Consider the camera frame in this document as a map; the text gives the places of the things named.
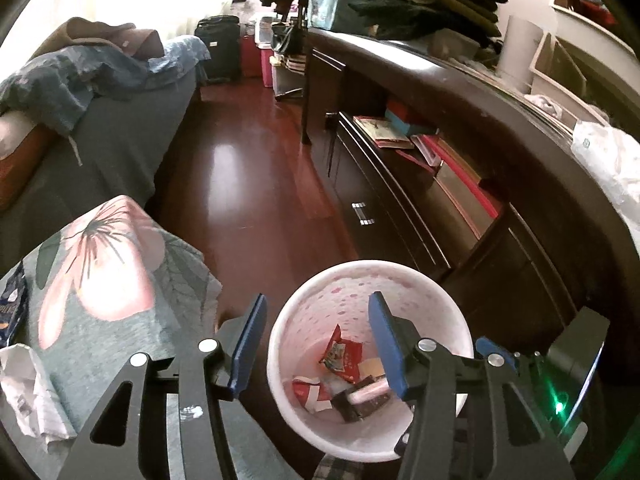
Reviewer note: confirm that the brown blanket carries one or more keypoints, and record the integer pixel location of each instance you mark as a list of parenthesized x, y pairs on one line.
[(100, 35)]

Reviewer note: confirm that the bed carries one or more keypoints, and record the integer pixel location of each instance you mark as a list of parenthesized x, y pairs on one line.
[(115, 145)]

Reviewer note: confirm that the blue quilt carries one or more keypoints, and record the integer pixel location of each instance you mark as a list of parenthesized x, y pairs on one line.
[(60, 80)]

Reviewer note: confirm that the pink white small packet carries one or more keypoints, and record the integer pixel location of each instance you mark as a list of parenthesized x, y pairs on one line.
[(370, 390)]

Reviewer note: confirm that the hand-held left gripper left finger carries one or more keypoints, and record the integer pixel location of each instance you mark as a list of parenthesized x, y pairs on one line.
[(247, 345)]

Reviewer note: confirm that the black suitcase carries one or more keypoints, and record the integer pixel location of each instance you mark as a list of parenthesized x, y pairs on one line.
[(217, 50)]

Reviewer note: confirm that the illustrated magazine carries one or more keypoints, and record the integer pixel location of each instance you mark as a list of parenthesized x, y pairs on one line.
[(382, 132)]

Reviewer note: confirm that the red storage box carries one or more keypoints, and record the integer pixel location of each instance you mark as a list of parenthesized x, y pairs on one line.
[(255, 57)]

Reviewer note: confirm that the white storage bin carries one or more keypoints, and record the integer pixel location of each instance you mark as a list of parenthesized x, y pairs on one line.
[(555, 75), (590, 20)]

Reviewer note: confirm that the white plastic bag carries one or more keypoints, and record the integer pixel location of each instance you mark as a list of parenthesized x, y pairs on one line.
[(610, 160)]

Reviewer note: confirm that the black handbag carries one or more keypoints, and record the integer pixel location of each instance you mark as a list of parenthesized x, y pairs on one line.
[(286, 39)]

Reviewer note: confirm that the red book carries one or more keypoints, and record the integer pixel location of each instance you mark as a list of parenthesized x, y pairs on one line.
[(465, 175)]

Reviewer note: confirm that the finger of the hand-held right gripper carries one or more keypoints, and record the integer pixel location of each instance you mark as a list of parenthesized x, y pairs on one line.
[(487, 346)]

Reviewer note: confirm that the pale yellow card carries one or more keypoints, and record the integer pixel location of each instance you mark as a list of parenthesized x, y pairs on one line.
[(372, 367)]

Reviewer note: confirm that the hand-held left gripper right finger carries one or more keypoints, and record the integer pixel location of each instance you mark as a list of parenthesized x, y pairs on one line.
[(390, 345)]

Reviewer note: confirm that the dark wooden cabinet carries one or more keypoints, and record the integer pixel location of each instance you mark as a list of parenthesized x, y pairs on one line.
[(500, 110)]

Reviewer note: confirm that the dark blue snack wrapper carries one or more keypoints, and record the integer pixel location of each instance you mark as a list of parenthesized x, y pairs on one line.
[(11, 305)]

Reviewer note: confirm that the stack of dark folded clothes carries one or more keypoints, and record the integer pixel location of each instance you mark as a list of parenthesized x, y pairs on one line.
[(430, 5)]

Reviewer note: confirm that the leaf print tablecloth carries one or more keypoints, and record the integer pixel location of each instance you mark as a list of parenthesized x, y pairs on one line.
[(100, 350)]

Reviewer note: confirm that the red snack bag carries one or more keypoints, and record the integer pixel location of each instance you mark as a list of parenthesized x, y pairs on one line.
[(345, 355)]

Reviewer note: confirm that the white dotted trash bin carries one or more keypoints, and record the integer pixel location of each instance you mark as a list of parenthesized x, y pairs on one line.
[(350, 290)]

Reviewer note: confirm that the crumpled white paper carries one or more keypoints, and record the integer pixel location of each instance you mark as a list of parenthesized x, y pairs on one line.
[(30, 390)]

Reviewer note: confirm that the red white wrapper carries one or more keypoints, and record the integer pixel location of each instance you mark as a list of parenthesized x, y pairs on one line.
[(310, 395)]

